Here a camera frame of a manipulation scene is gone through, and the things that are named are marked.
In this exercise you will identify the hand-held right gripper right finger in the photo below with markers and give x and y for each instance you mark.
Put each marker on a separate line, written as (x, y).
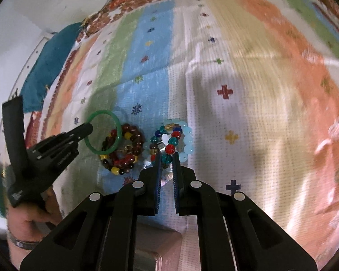
(175, 186)

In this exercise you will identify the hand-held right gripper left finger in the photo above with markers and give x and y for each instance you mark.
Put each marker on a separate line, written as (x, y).
(158, 180)

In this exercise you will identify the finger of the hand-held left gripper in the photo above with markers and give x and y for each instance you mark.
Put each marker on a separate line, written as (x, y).
(80, 132)

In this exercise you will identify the green bangle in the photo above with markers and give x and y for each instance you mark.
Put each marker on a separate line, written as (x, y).
(101, 112)

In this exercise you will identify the metal tray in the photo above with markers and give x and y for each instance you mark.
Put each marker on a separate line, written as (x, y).
(158, 245)

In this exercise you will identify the person's left hand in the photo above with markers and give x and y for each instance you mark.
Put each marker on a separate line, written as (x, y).
(31, 217)

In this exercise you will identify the teal pillow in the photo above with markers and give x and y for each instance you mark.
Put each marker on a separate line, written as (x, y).
(50, 62)

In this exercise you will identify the metal wristwatch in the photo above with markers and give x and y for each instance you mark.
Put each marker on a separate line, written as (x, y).
(21, 242)

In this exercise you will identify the striped blanket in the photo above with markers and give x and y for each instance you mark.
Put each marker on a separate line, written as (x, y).
(243, 90)

